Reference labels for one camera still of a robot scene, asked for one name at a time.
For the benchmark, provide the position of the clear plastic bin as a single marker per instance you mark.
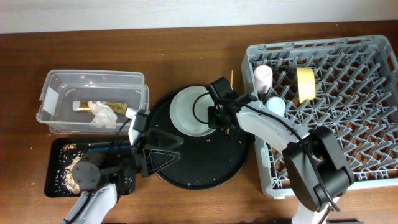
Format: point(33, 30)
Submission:
point(63, 87)

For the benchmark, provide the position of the yellow bowl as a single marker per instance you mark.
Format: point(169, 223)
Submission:
point(306, 84)

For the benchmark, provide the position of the blue cup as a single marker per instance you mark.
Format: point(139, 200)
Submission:
point(276, 105)

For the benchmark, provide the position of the grey plate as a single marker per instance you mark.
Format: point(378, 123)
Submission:
point(189, 101)

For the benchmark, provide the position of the pink cup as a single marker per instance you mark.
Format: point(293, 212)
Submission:
point(263, 78)

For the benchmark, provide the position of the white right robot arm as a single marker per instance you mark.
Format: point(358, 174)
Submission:
point(318, 171)

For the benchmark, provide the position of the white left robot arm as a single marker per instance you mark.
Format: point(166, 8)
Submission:
point(93, 207)

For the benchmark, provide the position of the food leftovers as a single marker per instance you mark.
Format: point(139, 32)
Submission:
point(69, 155)

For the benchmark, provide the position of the white napkin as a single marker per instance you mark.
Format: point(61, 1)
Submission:
point(104, 116)

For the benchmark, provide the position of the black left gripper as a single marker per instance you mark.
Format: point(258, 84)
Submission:
point(146, 166)

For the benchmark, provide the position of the black rectangular tray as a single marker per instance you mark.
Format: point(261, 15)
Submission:
point(53, 186)

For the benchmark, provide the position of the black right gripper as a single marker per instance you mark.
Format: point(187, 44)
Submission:
point(213, 120)

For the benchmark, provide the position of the wooden chopstick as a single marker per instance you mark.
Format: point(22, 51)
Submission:
point(231, 85)

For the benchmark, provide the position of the round black tray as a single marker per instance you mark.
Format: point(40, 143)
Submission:
point(205, 162)

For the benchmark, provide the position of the gold chopstick wrapper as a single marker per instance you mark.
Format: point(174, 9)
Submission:
point(83, 106)

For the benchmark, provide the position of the grey dishwasher rack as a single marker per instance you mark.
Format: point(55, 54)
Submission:
point(356, 97)

